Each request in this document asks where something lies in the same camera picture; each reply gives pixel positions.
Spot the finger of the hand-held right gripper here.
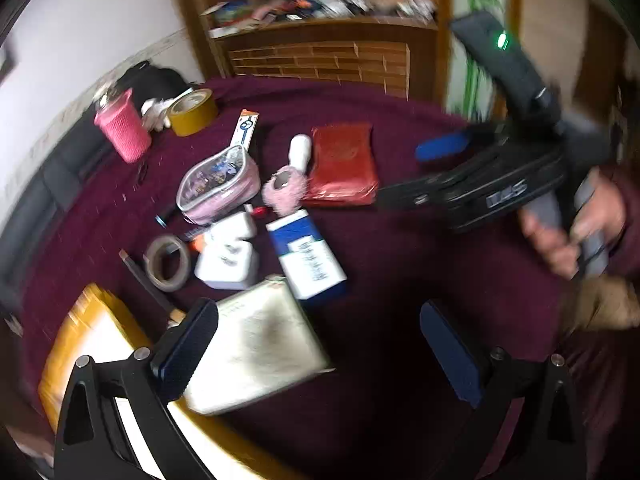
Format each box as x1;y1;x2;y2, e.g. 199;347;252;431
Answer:
415;129;503;162
376;172;453;212

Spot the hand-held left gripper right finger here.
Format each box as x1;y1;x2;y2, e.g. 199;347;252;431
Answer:
419;300;588;480

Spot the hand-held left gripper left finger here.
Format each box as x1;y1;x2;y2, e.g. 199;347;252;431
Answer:
52;297;221;480

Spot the red foil packet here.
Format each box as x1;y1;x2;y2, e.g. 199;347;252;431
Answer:
300;122;379;207

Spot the large white carton box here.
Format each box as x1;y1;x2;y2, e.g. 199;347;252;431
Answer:
182;275;335;416

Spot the black stick beige end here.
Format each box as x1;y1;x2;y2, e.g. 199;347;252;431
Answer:
118;249;186;323

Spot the grey tape roll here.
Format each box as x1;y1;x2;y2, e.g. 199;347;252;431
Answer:
144;234;192;292

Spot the white plug adapter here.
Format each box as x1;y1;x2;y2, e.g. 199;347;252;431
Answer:
202;211;258;251
194;242;260;291

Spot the yellow-edged white tray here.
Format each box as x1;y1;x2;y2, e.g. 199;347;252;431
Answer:
37;282;311;480

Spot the black marker pen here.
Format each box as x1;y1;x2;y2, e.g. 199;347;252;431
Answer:
182;230;211;253

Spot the small white bottle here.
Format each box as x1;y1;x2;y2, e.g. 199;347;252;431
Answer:
289;134;313;171

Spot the pink fluffy brooch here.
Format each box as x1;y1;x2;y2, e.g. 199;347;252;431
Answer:
262;167;307;213

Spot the blue and white box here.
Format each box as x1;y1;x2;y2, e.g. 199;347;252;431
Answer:
265;210;348;306

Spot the cartoon print clear pouch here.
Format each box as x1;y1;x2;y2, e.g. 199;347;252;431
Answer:
176;145;261;226

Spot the white orange blue tube box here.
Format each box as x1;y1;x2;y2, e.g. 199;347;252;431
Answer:
230;109;261;153

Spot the person's right hand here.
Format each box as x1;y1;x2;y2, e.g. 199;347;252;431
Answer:
517;165;628;281

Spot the maroon table cloth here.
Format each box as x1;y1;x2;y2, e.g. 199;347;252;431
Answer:
10;77;640;480

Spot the wooden cabinet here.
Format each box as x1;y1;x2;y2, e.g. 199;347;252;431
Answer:
167;0;451;101

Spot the pile of assorted small items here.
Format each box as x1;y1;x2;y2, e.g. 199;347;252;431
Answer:
202;0;441;36

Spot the black leather sofa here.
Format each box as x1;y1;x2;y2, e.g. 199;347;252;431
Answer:
0;110;116;311

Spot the yellow tape roll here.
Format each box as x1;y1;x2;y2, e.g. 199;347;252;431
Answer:
167;88;219;137

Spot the pink knit sleeved bottle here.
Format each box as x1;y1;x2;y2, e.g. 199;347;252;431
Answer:
94;87;152;163

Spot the black bag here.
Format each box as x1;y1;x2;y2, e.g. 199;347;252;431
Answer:
115;62;193;106

